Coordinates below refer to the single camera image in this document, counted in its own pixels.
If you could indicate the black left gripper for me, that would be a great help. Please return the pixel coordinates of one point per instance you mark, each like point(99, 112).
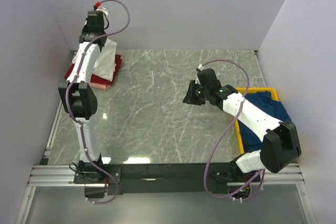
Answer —
point(85, 30)

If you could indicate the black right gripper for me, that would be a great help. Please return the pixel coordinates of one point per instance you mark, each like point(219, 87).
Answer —
point(189, 97)

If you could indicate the white t shirt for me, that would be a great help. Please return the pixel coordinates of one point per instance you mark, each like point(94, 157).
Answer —
point(96, 61)

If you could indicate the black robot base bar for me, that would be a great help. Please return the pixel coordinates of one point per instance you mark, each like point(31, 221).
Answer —
point(160, 178)

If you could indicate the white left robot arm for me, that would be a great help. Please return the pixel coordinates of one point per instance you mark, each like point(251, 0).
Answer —
point(81, 104)

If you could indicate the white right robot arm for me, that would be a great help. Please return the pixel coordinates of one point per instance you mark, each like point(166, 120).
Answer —
point(279, 139)

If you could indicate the yellow plastic bin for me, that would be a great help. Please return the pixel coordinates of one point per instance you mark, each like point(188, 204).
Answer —
point(256, 118)

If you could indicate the red folded t shirt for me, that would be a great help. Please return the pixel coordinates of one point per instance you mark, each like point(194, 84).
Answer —
point(115, 69)

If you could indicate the pink folded t shirt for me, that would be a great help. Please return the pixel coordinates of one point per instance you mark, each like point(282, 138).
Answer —
point(100, 86)

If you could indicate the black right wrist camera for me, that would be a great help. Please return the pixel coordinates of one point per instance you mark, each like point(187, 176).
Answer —
point(207, 77)

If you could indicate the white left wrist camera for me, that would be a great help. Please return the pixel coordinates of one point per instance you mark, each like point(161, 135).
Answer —
point(97, 6)

